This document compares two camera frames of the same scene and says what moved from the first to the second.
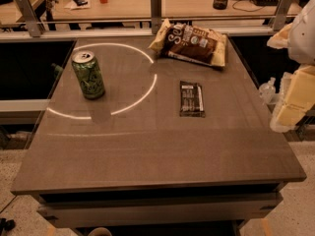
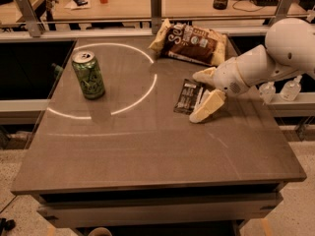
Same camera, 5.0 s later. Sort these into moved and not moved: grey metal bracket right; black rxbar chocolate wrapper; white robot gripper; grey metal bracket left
Moved: white robot gripper
Not moved: grey metal bracket left; grey metal bracket right; black rxbar chocolate wrapper
